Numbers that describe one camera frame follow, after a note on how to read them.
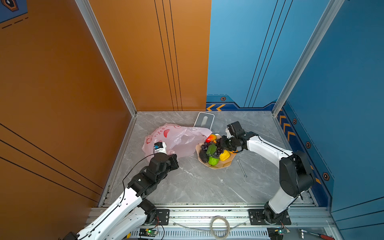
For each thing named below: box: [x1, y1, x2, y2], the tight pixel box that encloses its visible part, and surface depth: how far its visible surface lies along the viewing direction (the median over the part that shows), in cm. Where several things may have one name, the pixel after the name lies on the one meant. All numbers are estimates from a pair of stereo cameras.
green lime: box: [208, 156, 220, 166], surface depth 88 cm
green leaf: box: [206, 143, 217, 155], surface depth 86 cm
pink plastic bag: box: [142, 123, 213, 159], surface depth 89 cm
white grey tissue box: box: [193, 111, 215, 130], surface depth 111 cm
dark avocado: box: [199, 150, 209, 163], surface depth 88 cm
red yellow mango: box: [205, 134, 217, 143], surface depth 97 cm
